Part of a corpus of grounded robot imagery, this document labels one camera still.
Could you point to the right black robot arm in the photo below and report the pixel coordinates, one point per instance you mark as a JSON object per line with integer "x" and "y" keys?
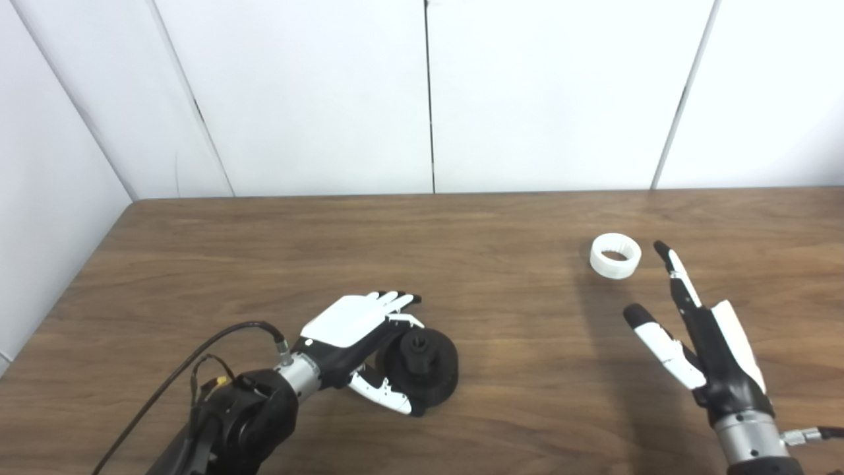
{"x": 748, "y": 439}

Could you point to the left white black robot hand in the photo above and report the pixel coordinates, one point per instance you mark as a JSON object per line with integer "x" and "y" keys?
{"x": 343, "y": 320}

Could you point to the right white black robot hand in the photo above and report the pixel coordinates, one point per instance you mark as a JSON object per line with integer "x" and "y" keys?
{"x": 725, "y": 369}

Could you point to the round black part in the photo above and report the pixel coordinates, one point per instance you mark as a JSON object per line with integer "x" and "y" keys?
{"x": 432, "y": 369}

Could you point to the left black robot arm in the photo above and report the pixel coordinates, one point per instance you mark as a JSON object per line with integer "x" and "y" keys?
{"x": 250, "y": 422}

